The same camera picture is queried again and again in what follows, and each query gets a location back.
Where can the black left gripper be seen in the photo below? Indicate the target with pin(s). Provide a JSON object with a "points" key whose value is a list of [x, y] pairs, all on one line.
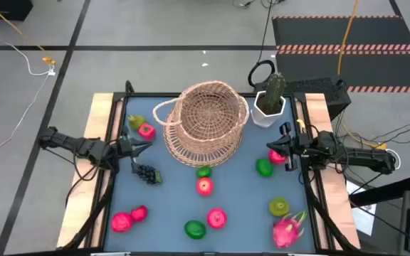
{"points": [[126, 146]]}

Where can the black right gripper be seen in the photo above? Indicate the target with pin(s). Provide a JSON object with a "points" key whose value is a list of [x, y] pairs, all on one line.
{"points": [[303, 147]]}

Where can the red round fruit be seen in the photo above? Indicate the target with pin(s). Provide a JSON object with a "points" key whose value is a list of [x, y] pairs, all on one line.
{"points": [[276, 158]]}

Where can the red bell pepper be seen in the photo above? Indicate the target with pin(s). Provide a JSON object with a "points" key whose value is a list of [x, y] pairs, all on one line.
{"points": [[147, 131]]}

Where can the green pear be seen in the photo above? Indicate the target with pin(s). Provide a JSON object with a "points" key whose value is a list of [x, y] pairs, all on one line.
{"points": [[136, 122]]}

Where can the dark grape bunch with leaf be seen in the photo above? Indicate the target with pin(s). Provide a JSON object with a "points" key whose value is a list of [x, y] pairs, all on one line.
{"points": [[146, 173]]}

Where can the glossy green mango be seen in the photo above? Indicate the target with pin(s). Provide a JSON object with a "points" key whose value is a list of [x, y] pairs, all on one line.
{"points": [[195, 229], [264, 167]]}

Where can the yellow-green apple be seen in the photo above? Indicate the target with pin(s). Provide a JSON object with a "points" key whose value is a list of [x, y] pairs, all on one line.
{"points": [[279, 207]]}

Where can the small red fruit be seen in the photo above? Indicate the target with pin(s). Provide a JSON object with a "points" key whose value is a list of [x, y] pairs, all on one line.
{"points": [[139, 213]]}

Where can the small green lime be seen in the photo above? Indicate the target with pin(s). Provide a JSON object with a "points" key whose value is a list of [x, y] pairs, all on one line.
{"points": [[204, 172]]}

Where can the red apple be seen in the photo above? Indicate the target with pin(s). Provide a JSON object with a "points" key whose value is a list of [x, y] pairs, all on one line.
{"points": [[205, 186], [216, 218]]}

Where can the pink dragon fruit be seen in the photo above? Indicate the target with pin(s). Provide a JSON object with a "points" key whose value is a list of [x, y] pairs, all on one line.
{"points": [[285, 233]]}

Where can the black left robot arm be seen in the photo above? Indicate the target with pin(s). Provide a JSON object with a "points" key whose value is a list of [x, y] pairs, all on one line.
{"points": [[84, 145]]}

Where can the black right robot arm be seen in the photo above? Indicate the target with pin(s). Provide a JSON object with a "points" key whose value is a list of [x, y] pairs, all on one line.
{"points": [[361, 156]]}

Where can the small yellow tag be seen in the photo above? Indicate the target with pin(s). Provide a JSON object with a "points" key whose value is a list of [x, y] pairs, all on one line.
{"points": [[300, 123]]}

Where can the white hexagonal plant pot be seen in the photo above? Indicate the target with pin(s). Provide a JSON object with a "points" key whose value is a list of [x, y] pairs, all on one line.
{"points": [[262, 119]]}

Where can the wooden table board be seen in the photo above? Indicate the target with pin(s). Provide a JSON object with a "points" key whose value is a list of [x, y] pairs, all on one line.
{"points": [[317, 113], [94, 113]]}

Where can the green cactus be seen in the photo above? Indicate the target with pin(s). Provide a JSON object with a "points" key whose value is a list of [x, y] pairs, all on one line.
{"points": [[274, 90]]}

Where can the black perforated computer case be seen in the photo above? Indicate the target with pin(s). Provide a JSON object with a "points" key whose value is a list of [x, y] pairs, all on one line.
{"points": [[319, 87]]}

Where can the yellow power strip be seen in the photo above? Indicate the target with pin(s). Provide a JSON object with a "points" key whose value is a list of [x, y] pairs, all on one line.
{"points": [[379, 145]]}

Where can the white paper sheet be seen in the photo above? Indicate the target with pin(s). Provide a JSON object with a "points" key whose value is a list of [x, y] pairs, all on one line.
{"points": [[363, 217]]}

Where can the black desk beam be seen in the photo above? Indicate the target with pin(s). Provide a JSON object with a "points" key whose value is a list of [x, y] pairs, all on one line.
{"points": [[386, 191]]}

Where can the black hazard-striped floor mat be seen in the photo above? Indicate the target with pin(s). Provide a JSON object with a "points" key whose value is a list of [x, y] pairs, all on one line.
{"points": [[344, 32], [368, 71]]}

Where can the black box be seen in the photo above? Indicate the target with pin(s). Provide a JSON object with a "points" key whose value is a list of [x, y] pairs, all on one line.
{"points": [[2, 9]]}

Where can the black frame strut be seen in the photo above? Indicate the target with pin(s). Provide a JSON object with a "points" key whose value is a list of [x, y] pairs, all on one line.
{"points": [[91, 217], [327, 220]]}

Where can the black table frame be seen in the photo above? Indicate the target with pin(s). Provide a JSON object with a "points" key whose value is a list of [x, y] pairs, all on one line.
{"points": [[208, 95]]}

